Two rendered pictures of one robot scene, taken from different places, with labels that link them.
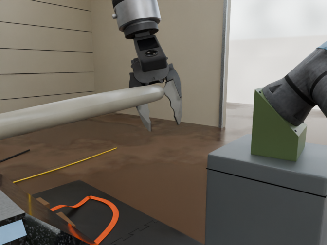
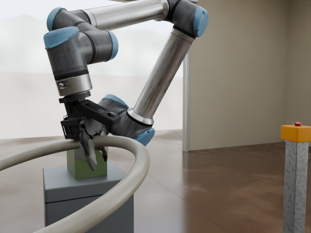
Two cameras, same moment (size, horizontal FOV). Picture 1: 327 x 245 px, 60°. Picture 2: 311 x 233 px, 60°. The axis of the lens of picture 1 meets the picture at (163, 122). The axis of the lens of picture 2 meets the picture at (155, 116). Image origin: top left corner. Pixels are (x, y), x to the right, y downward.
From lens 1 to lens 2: 0.59 m
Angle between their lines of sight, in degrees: 61
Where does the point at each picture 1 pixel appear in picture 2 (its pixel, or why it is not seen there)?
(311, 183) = not seen: hidden behind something
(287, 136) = (100, 159)
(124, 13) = (78, 85)
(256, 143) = (78, 169)
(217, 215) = not seen: outside the picture
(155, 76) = (96, 129)
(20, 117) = (146, 167)
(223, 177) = (62, 205)
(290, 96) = not seen: hidden behind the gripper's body
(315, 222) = (130, 208)
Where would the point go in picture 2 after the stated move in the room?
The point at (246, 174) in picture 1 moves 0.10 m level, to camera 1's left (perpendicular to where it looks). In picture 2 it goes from (83, 194) to (65, 202)
